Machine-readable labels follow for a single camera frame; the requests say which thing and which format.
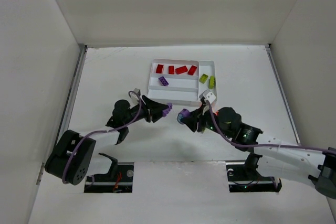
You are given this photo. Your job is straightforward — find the purple studded lego brick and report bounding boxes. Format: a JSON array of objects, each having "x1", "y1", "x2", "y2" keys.
[{"x1": 162, "y1": 103, "x2": 173, "y2": 117}]

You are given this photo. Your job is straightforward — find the large purple rounded lego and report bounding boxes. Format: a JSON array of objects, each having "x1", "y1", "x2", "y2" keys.
[{"x1": 176, "y1": 109, "x2": 190, "y2": 125}]

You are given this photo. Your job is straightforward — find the small purple lego brick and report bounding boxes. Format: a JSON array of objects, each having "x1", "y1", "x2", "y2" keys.
[{"x1": 158, "y1": 76, "x2": 169, "y2": 87}]

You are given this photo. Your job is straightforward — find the long green lego brick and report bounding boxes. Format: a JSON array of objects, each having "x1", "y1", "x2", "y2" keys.
[{"x1": 208, "y1": 76, "x2": 215, "y2": 89}]

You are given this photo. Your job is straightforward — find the green lego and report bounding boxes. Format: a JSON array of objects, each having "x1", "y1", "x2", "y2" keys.
[{"x1": 155, "y1": 64, "x2": 164, "y2": 74}]

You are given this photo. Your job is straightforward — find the red curved lego brick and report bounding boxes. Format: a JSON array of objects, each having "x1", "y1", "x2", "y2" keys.
[{"x1": 168, "y1": 66, "x2": 175, "y2": 74}]

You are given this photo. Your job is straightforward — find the red square lego brick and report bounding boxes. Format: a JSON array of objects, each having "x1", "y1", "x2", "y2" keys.
[{"x1": 187, "y1": 65, "x2": 197, "y2": 76}]

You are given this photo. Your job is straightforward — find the red long lego brick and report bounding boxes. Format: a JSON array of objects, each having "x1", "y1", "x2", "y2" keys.
[{"x1": 175, "y1": 66, "x2": 188, "y2": 74}]

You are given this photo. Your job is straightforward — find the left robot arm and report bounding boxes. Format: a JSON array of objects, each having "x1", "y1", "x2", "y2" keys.
[{"x1": 45, "y1": 91, "x2": 173, "y2": 186}]

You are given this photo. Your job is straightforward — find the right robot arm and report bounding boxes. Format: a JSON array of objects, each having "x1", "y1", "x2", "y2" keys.
[{"x1": 177, "y1": 106, "x2": 335, "y2": 199}]

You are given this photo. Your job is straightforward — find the white divided sorting tray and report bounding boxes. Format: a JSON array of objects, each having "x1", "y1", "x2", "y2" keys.
[{"x1": 148, "y1": 59, "x2": 217, "y2": 106}]

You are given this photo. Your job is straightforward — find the green sloped lego brick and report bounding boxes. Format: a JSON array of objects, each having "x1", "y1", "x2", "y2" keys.
[{"x1": 199, "y1": 74, "x2": 208, "y2": 84}]

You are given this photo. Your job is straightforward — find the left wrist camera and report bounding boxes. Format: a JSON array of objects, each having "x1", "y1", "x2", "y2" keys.
[{"x1": 133, "y1": 88, "x2": 141, "y2": 97}]

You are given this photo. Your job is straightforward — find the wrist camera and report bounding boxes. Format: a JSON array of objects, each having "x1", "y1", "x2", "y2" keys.
[
  {"x1": 199, "y1": 90, "x2": 217, "y2": 103},
  {"x1": 133, "y1": 88, "x2": 141, "y2": 97}
]

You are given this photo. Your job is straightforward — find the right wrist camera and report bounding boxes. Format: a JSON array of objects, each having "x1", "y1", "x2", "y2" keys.
[{"x1": 199, "y1": 90, "x2": 217, "y2": 103}]

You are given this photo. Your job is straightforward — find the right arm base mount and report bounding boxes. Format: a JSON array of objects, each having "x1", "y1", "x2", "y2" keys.
[{"x1": 226, "y1": 153, "x2": 282, "y2": 193}]

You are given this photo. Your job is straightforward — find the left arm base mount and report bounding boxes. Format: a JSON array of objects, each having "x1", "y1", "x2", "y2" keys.
[{"x1": 83, "y1": 153, "x2": 134, "y2": 194}]

